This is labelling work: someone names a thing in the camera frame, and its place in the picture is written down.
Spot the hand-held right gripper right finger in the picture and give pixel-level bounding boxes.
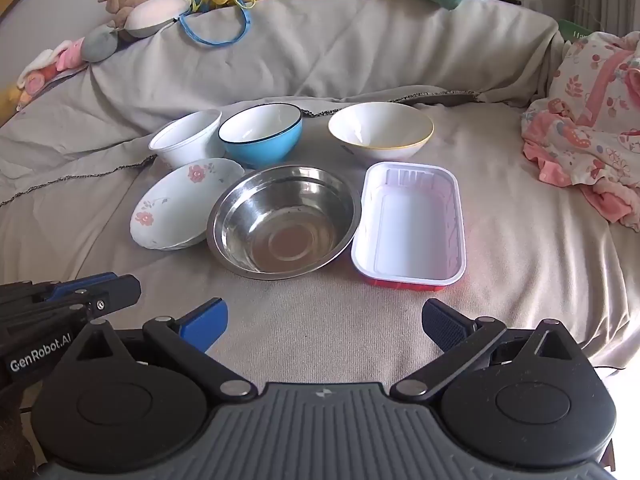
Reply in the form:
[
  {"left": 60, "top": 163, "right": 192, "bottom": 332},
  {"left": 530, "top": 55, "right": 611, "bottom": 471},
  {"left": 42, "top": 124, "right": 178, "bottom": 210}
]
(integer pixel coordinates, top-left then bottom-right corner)
[{"left": 390, "top": 298, "right": 587, "bottom": 402}]

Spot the white and red plastic tray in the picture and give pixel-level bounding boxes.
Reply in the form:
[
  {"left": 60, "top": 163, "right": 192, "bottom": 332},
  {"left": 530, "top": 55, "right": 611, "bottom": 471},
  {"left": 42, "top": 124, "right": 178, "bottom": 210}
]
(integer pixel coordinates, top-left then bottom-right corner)
[{"left": 351, "top": 161, "right": 467, "bottom": 292}]

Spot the white round plush toy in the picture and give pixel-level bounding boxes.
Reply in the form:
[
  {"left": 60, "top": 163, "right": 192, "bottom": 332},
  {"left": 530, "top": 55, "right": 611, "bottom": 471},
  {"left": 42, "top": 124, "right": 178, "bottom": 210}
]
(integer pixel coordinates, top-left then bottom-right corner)
[{"left": 122, "top": 0, "right": 193, "bottom": 38}]

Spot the stainless steel bowl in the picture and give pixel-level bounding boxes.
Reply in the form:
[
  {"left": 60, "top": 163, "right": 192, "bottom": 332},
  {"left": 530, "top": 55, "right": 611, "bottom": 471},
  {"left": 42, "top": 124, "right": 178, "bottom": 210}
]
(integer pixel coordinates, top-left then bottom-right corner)
[{"left": 206, "top": 164, "right": 362, "bottom": 281}]

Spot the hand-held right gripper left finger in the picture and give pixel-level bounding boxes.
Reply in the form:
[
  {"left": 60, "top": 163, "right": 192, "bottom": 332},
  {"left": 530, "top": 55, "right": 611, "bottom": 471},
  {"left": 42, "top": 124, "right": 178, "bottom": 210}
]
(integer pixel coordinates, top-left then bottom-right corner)
[{"left": 64, "top": 297, "right": 256, "bottom": 404}]

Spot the brown teddy bear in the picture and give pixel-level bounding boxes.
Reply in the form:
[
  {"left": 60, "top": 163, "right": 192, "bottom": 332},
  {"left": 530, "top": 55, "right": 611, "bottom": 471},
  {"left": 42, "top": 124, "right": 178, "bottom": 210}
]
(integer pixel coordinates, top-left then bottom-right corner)
[{"left": 97, "top": 0, "right": 148, "bottom": 28}]

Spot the pink plush rabbit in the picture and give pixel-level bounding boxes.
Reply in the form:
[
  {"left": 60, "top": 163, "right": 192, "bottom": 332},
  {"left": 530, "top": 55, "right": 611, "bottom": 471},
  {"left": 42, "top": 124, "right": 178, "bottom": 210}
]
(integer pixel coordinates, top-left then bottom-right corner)
[{"left": 15, "top": 37, "right": 88, "bottom": 93}]

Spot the white floral plate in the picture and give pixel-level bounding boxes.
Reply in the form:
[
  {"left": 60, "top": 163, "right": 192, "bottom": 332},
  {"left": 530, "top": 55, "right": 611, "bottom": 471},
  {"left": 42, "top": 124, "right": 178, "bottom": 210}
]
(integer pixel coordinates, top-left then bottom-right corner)
[{"left": 130, "top": 158, "right": 246, "bottom": 251}]

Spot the white bowl with yellow rim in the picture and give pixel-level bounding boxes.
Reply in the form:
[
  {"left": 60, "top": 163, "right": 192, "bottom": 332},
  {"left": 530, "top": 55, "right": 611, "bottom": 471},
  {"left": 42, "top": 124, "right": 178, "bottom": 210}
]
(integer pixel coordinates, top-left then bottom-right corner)
[{"left": 328, "top": 102, "right": 435, "bottom": 162}]

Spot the blue ring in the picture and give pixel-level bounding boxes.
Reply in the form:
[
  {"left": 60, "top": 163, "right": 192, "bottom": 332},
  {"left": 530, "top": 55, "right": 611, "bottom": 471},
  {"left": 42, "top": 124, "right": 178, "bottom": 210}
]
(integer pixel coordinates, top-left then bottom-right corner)
[{"left": 178, "top": 0, "right": 251, "bottom": 46}]

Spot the white plastic bowl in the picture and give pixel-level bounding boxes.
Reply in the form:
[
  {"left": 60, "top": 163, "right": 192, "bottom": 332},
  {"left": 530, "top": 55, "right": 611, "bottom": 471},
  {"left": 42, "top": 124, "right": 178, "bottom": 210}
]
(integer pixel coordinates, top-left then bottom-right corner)
[{"left": 148, "top": 109, "right": 224, "bottom": 168}]

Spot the blue bowl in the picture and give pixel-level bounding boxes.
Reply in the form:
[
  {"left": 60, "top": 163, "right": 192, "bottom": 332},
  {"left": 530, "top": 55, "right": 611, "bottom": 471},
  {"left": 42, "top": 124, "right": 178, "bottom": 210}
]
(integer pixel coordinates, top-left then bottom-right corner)
[{"left": 218, "top": 103, "right": 304, "bottom": 170}]

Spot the pink floral blanket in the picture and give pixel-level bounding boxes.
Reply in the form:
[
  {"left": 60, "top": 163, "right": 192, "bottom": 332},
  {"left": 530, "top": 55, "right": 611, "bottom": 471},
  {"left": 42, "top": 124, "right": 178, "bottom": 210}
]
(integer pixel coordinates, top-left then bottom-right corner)
[{"left": 520, "top": 30, "right": 640, "bottom": 233}]

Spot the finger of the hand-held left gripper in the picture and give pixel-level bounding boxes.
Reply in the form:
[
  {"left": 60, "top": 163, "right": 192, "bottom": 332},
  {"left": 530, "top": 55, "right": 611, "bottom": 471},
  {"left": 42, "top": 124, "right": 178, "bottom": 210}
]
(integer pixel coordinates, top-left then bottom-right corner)
[
  {"left": 0, "top": 272, "right": 120, "bottom": 303},
  {"left": 0, "top": 274, "right": 142, "bottom": 328}
]

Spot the grey plush toy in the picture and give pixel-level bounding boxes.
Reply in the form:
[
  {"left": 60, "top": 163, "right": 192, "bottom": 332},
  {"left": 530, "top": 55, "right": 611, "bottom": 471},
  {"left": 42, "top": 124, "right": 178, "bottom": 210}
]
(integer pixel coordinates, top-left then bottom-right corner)
[{"left": 82, "top": 22, "right": 123, "bottom": 63}]

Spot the green box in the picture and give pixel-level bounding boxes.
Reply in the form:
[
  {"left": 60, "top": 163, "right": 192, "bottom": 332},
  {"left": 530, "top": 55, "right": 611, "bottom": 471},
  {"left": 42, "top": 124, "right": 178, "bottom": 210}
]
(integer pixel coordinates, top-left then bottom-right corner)
[{"left": 557, "top": 19, "right": 591, "bottom": 43}]

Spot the grey sofa cover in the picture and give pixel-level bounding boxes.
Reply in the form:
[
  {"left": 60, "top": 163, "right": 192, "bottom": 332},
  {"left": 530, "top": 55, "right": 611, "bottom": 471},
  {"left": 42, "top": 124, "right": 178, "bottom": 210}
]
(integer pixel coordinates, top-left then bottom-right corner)
[{"left": 0, "top": 0, "right": 640, "bottom": 376}]

